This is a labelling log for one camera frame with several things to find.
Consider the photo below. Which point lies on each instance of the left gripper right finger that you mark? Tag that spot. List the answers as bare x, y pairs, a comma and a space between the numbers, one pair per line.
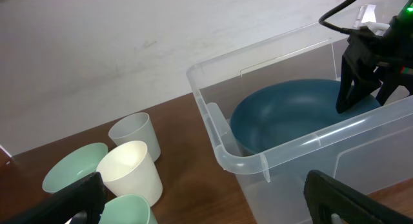
326, 196

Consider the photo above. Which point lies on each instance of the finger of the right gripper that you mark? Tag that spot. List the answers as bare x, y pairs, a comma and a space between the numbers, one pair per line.
357, 82
392, 78

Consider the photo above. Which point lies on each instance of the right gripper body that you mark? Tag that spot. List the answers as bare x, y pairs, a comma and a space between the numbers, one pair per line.
394, 48

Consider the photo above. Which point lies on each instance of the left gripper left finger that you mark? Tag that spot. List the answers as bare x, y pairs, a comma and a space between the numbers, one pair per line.
83, 201

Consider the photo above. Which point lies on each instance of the blue large bowl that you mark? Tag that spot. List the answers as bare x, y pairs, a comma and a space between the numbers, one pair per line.
286, 111

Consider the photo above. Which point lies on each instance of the green small bowl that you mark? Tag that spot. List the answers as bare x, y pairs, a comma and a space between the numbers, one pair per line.
74, 166

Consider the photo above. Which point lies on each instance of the green cup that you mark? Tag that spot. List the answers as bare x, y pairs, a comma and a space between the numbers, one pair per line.
128, 209

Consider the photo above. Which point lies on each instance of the cream cup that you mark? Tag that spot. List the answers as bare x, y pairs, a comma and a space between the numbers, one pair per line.
129, 169

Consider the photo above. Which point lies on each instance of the clear plastic storage bin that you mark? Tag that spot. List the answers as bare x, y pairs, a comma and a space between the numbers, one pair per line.
367, 152

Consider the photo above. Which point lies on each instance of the grey cup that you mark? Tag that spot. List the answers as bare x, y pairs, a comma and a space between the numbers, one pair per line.
136, 127

